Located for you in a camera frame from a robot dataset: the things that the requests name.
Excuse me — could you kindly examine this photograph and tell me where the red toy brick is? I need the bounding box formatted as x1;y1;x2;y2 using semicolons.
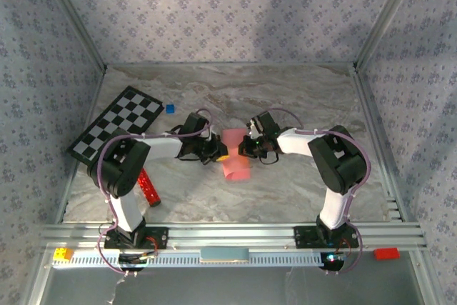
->
373;247;400;261

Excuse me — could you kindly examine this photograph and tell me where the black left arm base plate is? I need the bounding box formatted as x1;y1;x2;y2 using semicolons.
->
103;226;169;251

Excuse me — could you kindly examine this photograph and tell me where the aluminium side frame rail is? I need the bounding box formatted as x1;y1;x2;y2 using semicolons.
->
351;65;429;226

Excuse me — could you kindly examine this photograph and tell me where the grey blue flat block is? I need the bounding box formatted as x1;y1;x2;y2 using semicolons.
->
199;247;250;264

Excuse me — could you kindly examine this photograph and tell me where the black controller board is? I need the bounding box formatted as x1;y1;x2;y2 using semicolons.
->
117;253;158;273
319;251;348;273

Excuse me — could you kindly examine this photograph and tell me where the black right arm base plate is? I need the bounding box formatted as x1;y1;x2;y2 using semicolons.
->
293;225;360;249

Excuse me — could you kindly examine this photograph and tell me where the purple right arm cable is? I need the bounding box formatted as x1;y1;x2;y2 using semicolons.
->
263;107;372;277

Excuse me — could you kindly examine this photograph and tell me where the aluminium mounting rail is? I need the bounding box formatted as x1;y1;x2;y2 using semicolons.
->
39;222;428;251

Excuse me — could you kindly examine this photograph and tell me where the slotted grey cable duct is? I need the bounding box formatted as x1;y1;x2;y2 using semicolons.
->
51;249;329;269

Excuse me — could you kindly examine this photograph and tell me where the red glitter cylinder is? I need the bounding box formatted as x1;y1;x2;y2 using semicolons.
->
137;167;162;209

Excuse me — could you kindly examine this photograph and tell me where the aluminium rear frame rail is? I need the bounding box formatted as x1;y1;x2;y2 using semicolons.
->
105;61;356;69

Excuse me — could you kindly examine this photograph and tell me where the pink paper sheet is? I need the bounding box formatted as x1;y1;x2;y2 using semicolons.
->
220;128;251;181

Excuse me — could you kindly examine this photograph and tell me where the yellow toy brick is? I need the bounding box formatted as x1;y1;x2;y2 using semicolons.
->
53;247;75;262

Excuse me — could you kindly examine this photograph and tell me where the black white checkerboard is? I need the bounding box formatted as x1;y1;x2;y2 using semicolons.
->
66;85;165;169

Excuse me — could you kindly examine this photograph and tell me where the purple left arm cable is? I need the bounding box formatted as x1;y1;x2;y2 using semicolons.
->
96;107;215;277

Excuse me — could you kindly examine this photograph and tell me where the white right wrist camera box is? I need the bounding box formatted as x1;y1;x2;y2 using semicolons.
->
247;121;261;141

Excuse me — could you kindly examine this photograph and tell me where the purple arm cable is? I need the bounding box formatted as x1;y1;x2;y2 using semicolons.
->
96;107;215;277
263;107;372;277

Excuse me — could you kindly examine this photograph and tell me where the aluminium corner post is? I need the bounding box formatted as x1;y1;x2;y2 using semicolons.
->
353;0;426;70
37;0;108;72

